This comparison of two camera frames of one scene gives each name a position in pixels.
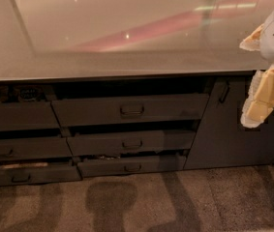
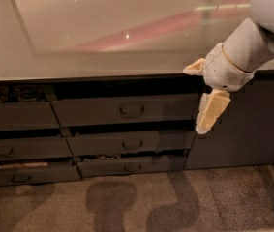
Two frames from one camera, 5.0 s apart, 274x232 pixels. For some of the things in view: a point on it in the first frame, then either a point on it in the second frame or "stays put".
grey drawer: [115, 144] stays put
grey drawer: [173, 108] stays put
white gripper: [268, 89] → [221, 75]
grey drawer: [18, 116] stays put
